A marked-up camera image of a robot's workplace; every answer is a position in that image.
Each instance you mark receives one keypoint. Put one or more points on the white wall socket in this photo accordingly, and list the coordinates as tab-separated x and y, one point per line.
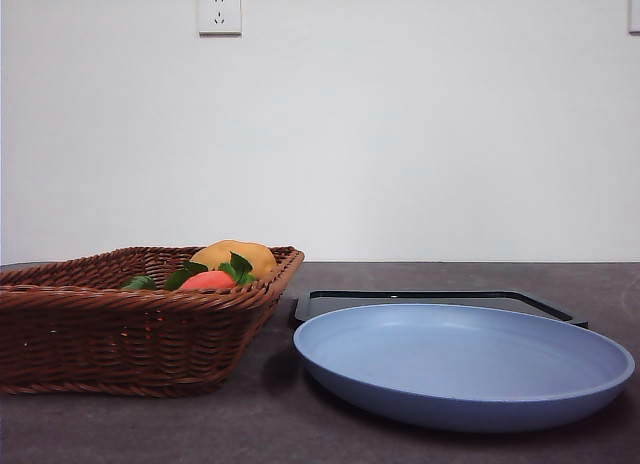
220	13

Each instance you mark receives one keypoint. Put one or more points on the white wall plate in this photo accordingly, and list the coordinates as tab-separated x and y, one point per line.
635	11

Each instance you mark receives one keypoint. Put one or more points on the orange carrot with green leaves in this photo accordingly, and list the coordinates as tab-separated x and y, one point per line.
207	281

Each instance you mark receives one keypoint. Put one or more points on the blue round plate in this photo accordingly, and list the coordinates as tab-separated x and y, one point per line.
450	364

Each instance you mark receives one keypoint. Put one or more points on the black flat tray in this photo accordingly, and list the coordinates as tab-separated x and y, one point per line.
303	309

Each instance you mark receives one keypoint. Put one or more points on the green vegetable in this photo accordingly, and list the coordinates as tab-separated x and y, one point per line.
139	283

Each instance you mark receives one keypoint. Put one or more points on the yellow-brown potato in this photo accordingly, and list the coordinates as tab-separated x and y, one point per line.
220	254

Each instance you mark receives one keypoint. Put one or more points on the brown wicker basket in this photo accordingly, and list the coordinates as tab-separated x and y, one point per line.
125	344

